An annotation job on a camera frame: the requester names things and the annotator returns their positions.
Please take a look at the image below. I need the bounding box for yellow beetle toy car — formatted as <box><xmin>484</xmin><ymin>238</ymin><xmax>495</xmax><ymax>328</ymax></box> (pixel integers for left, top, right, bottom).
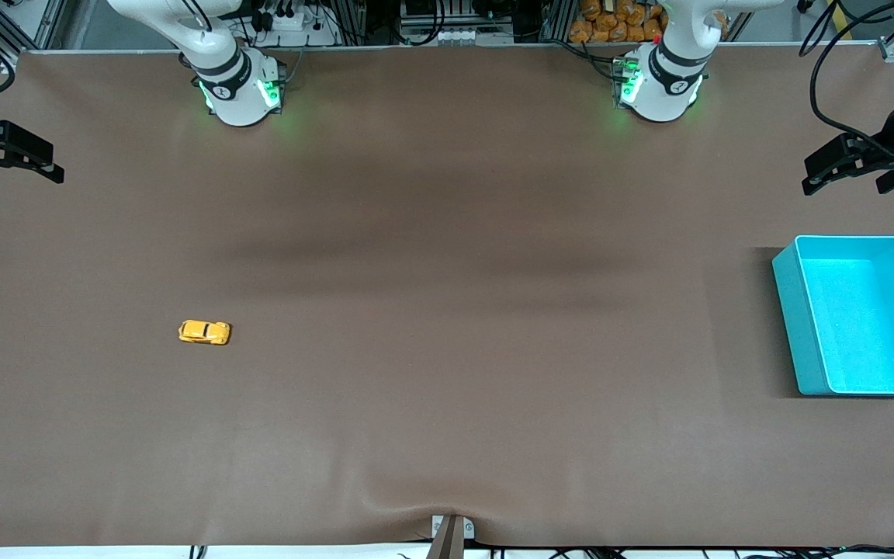
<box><xmin>178</xmin><ymin>320</ymin><xmax>232</xmax><ymax>346</ymax></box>

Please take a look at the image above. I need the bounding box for teal plastic bin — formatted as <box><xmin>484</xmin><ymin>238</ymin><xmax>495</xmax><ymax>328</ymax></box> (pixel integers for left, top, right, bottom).
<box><xmin>771</xmin><ymin>234</ymin><xmax>894</xmax><ymax>398</ymax></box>

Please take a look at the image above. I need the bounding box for orange packets pile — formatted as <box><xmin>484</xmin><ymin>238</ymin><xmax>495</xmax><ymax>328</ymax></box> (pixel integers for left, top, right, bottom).
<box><xmin>569</xmin><ymin>0</ymin><xmax>669</xmax><ymax>43</ymax></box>

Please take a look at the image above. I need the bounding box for white power strip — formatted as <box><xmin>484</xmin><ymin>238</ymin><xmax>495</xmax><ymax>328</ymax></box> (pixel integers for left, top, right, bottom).
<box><xmin>253</xmin><ymin>8</ymin><xmax>339</xmax><ymax>47</ymax></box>

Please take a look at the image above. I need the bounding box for white terminal block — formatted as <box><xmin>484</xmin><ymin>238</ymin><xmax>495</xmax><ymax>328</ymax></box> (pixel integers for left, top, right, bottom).
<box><xmin>400</xmin><ymin>22</ymin><xmax>515</xmax><ymax>46</ymax></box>

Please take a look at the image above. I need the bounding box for brown table mat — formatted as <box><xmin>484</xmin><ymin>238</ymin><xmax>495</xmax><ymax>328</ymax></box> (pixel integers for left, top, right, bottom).
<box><xmin>0</xmin><ymin>43</ymin><xmax>894</xmax><ymax>548</ymax></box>

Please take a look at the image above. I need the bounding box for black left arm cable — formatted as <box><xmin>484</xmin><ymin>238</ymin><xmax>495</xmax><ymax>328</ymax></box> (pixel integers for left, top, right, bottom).
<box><xmin>798</xmin><ymin>0</ymin><xmax>894</xmax><ymax>158</ymax></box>

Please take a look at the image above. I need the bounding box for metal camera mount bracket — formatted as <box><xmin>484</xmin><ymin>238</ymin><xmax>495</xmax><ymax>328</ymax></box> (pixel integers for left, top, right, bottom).
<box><xmin>430</xmin><ymin>514</ymin><xmax>476</xmax><ymax>559</ymax></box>

